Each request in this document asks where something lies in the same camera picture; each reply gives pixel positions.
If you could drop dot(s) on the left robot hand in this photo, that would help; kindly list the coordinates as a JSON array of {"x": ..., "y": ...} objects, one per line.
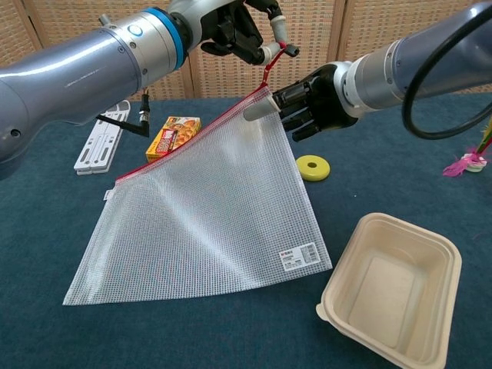
[{"x": 230, "y": 30}]

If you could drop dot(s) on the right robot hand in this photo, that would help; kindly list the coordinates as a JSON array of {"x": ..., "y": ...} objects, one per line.
[{"x": 315, "y": 104}]

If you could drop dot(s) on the clear mesh zipper pouch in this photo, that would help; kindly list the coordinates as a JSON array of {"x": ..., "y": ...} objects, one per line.
[{"x": 200, "y": 215}]

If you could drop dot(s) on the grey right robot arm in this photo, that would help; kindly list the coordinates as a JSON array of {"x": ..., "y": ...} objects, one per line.
[{"x": 434, "y": 65}]

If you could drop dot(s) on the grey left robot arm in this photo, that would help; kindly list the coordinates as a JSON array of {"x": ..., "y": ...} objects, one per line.
[{"x": 77, "y": 77}]

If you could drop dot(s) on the woven folding screen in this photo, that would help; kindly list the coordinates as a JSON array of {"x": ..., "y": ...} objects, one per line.
[{"x": 315, "y": 34}]

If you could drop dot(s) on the yellow curry roux box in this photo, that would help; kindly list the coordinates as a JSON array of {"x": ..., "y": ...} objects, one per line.
[{"x": 169, "y": 140}]

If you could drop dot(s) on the pink feather shuttlecock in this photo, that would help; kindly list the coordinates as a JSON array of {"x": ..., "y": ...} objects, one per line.
[{"x": 457, "y": 168}]

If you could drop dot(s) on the white folding stand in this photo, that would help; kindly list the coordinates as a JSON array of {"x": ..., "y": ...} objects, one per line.
[{"x": 96, "y": 153}]

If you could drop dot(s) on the beige pulp food container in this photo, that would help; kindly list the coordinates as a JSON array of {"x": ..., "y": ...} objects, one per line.
[{"x": 388, "y": 292}]

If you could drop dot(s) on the teal table cloth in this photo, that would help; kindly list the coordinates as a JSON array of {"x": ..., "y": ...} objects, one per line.
[{"x": 57, "y": 230}]

